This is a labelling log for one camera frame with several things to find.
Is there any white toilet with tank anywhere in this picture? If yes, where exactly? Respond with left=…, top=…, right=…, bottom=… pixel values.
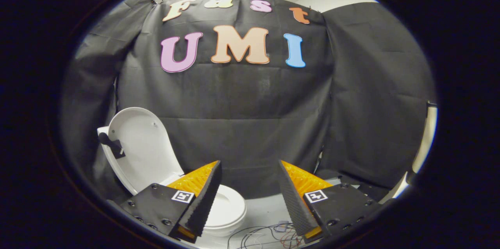
left=97, top=126, right=248, bottom=238

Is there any white toilet lid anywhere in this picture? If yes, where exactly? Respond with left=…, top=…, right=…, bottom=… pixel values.
left=107, top=107, right=185, bottom=196

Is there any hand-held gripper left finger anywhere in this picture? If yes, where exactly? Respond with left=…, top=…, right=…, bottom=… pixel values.
left=119, top=160, right=222, bottom=244

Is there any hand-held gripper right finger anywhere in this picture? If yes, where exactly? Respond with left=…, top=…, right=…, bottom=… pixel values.
left=278, top=160, right=382, bottom=244

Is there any tangle of thin cables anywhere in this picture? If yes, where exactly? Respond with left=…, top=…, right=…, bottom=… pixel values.
left=227, top=221, right=313, bottom=249

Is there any black backdrop cloth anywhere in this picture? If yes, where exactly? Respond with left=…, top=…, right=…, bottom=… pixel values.
left=61, top=0, right=436, bottom=203

